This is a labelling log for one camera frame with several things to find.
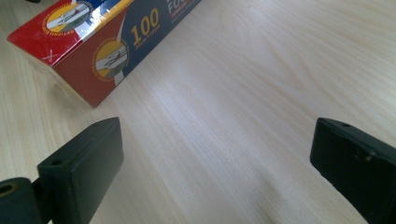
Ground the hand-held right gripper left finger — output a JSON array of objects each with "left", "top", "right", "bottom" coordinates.
[{"left": 36, "top": 116, "right": 125, "bottom": 224}]

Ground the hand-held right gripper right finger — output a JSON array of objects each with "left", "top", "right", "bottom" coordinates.
[{"left": 309, "top": 117, "right": 396, "bottom": 224}]

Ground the red and blue foil box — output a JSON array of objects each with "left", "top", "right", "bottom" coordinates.
[{"left": 7, "top": 0, "right": 203, "bottom": 109}]

